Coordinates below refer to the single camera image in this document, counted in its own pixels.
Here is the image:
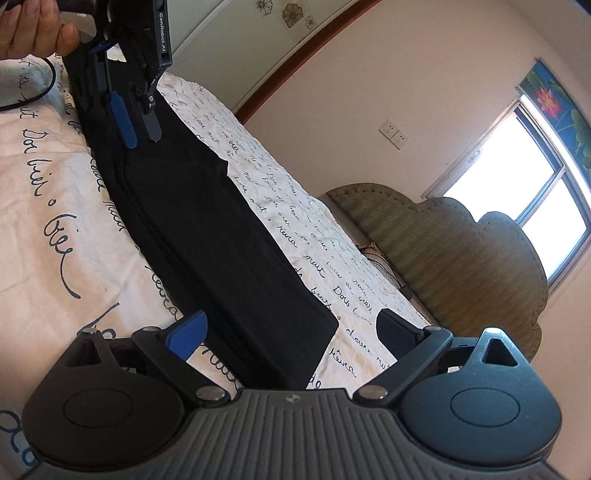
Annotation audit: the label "brown wooden door frame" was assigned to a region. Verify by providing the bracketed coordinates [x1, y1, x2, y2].
[235, 0, 385, 124]

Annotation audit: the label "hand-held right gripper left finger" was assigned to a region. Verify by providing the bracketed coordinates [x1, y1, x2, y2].
[59, 310, 228, 408]

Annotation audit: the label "patterned pillow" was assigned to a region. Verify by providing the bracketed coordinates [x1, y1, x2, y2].
[359, 241, 403, 296]

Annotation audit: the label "green padded headboard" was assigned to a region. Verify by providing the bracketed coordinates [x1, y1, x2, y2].
[326, 182, 550, 366]

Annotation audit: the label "lotus printed window blind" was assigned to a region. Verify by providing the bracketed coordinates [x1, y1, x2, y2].
[516, 59, 591, 172]

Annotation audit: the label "person's left hand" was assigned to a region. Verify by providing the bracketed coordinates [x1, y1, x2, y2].
[0, 0, 82, 62]

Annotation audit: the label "window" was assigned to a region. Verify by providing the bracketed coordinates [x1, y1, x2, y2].
[421, 91, 591, 283]

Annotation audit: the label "white wall socket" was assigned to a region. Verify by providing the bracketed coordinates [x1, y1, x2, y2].
[378, 119, 410, 150]

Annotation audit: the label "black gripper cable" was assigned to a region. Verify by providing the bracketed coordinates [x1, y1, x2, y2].
[0, 55, 57, 112]

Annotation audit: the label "black pants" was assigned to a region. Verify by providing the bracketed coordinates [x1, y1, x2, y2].
[60, 44, 341, 391]

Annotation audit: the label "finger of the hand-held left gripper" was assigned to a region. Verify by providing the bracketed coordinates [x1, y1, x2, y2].
[121, 39, 163, 142]
[89, 41, 138, 150]

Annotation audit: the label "white script printed blanket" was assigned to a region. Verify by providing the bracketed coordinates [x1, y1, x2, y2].
[0, 48, 439, 464]

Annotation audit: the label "thin black cable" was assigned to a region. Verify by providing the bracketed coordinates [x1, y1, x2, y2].
[360, 247, 415, 300]

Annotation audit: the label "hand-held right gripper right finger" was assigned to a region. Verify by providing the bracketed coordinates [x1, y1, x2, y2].
[353, 310, 532, 409]

